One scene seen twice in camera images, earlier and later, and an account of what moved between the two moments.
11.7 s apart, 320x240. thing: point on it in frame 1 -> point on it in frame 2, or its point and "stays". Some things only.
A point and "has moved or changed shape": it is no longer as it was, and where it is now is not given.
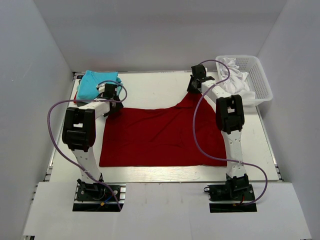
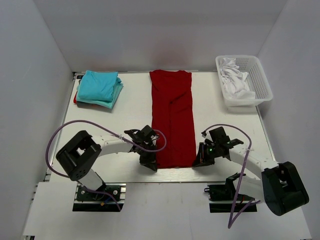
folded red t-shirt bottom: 75,97 stays
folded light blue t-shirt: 87,87 stays
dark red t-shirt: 162,136 has moved or changed shape
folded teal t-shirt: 87,88 stays
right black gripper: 190,88 -> 202,159
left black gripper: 119,105 -> 150,161
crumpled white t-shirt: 235,84 stays
